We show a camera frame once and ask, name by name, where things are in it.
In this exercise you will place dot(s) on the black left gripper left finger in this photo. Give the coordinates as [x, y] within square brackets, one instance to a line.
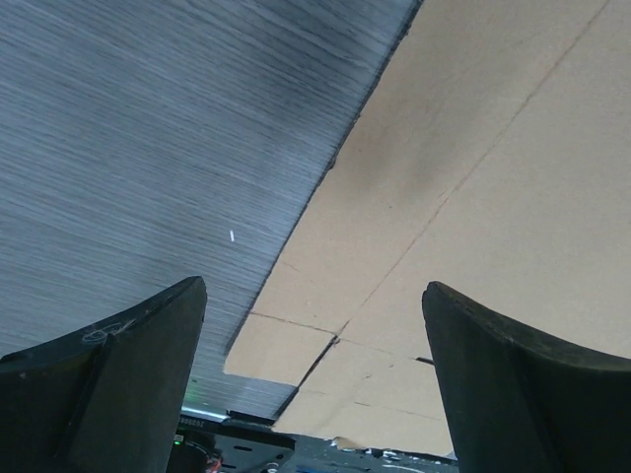
[106, 397]

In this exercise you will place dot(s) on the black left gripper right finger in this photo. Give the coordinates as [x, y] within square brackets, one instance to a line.
[520, 400]

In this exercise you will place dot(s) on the brown cardboard box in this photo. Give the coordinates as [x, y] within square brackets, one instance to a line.
[493, 156]

